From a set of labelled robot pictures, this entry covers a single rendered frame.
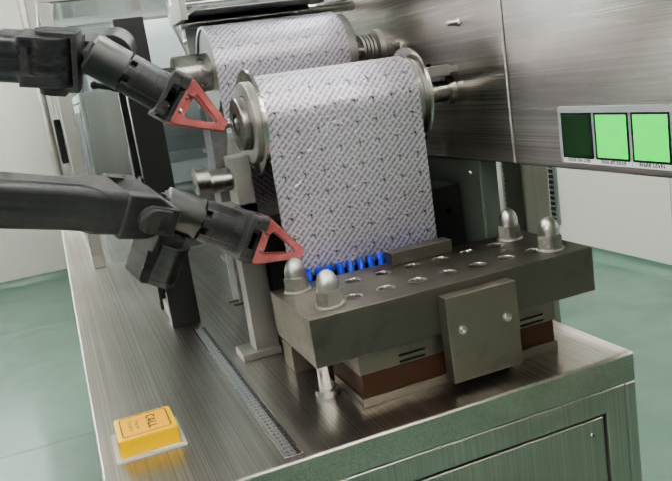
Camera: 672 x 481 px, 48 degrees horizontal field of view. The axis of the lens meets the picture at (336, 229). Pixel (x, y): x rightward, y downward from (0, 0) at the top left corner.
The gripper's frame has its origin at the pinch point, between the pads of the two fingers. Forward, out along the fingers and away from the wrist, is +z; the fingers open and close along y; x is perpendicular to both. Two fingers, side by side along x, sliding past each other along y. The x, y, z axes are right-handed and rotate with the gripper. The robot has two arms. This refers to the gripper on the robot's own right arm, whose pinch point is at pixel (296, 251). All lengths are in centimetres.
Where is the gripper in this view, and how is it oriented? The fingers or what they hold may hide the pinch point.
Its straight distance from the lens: 105.9
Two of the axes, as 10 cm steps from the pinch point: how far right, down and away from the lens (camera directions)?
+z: 8.7, 3.1, 3.8
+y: 3.6, 1.3, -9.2
